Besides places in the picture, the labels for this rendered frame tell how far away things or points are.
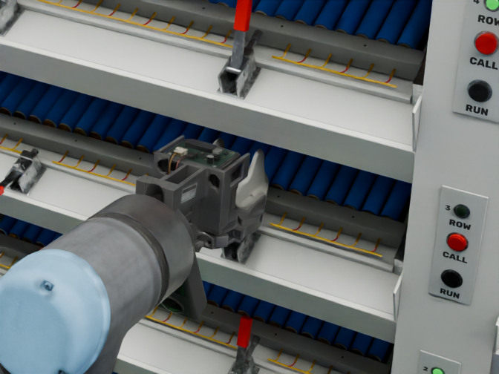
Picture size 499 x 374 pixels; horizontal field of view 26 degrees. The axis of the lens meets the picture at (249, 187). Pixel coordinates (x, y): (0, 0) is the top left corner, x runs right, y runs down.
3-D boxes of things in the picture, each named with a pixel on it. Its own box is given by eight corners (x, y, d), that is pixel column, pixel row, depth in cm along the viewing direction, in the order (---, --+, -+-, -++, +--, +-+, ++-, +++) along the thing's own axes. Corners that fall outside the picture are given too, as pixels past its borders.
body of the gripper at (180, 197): (256, 151, 98) (193, 199, 88) (248, 236, 101) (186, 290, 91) (182, 131, 100) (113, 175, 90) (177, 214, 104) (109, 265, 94)
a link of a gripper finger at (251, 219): (279, 199, 103) (235, 232, 96) (278, 213, 104) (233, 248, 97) (236, 185, 105) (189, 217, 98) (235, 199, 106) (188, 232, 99)
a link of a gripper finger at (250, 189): (293, 138, 106) (249, 168, 98) (286, 192, 109) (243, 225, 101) (265, 130, 107) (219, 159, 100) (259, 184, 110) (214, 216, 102)
